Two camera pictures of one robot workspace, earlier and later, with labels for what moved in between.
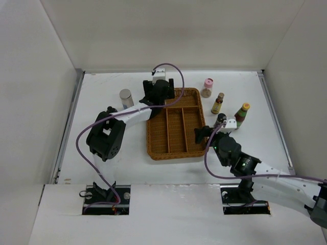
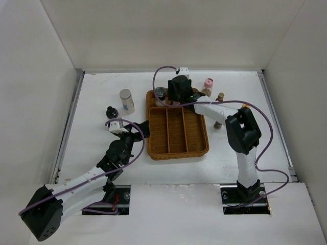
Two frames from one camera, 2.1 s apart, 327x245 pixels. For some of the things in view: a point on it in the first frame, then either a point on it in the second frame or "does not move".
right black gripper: [201, 133] to [172, 95]
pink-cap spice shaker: [206, 91] does not move
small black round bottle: [110, 109] does not move
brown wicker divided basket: [171, 130] does not move
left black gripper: [148, 87] to [136, 136]
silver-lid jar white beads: [125, 96] does not move
